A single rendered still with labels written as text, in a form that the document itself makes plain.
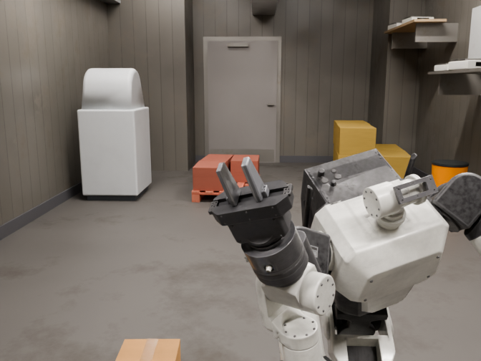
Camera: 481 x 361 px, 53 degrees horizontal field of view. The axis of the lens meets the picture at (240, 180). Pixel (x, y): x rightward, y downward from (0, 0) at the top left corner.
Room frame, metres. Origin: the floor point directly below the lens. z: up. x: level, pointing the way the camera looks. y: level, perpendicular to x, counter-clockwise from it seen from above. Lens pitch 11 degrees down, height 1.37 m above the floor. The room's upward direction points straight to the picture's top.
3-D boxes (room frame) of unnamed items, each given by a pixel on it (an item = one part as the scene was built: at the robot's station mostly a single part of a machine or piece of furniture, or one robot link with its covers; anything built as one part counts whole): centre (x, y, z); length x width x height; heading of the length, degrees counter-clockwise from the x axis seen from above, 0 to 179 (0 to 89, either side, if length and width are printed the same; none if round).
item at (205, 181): (6.05, 0.15, 0.21); 1.19 x 0.78 x 0.41; 176
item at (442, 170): (4.96, -2.21, 0.29); 0.37 x 0.36 x 0.57; 178
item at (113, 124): (5.96, 1.55, 0.78); 0.81 x 0.67 x 1.56; 178
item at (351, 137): (6.46, -1.76, 0.42); 1.44 x 1.03 x 0.85; 177
